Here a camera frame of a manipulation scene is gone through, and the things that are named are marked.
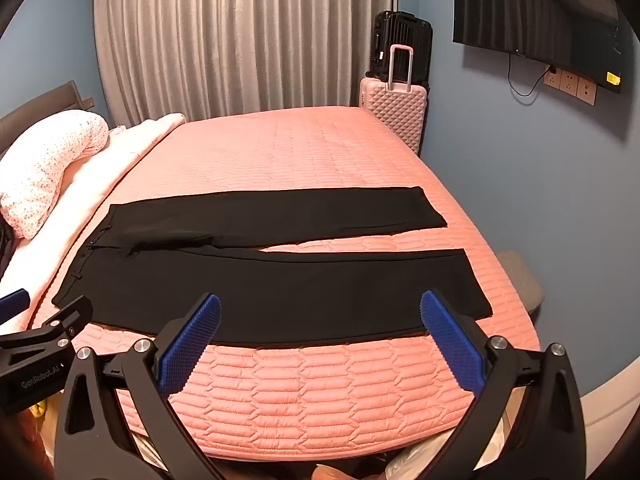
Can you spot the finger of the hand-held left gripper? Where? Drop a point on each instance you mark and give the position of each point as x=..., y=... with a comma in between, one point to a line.
x=70, y=317
x=12, y=304

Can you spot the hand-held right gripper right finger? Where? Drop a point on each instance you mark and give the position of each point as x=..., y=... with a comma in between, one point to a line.
x=450, y=342

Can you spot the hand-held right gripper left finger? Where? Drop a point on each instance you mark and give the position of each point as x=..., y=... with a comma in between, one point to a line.
x=192, y=345

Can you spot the black pants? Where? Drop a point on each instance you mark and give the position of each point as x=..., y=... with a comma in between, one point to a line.
x=300, y=290

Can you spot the black cloth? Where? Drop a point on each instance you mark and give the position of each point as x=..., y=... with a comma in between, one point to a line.
x=5, y=250

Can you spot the grey upholstered stool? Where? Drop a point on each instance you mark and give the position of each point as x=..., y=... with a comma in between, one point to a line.
x=522, y=275

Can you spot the floral pink pillow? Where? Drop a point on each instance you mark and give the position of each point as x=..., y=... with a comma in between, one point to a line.
x=50, y=160

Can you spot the light pink blanket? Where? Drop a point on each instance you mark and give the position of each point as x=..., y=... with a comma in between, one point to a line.
x=115, y=160

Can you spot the grey padded headboard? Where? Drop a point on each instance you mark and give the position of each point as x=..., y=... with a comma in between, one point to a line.
x=35, y=102

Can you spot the bed with pink quilted cover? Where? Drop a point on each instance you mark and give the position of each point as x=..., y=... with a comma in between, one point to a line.
x=310, y=155

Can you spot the pink hard suitcase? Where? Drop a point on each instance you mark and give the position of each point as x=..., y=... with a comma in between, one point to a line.
x=397, y=107

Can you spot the grey pleated curtain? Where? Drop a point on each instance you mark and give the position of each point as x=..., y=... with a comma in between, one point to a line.
x=240, y=35

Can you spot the black hard suitcase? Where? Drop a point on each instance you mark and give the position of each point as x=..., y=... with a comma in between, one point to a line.
x=400, y=30

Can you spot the wall socket panel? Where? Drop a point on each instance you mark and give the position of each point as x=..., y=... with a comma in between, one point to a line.
x=575, y=85

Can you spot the wall-mounted black television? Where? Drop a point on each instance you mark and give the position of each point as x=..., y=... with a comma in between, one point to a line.
x=530, y=10

